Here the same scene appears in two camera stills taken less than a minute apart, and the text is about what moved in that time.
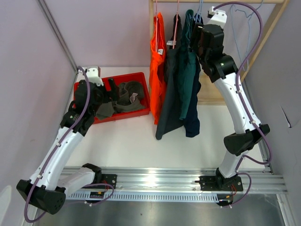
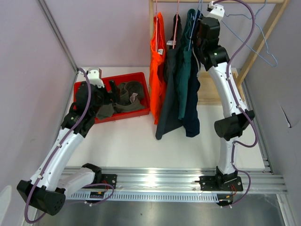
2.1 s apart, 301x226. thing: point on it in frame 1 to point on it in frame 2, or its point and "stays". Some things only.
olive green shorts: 127,98 stays
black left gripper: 109,96 stays
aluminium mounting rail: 183,180 stays
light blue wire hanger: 240,21 to 262,31
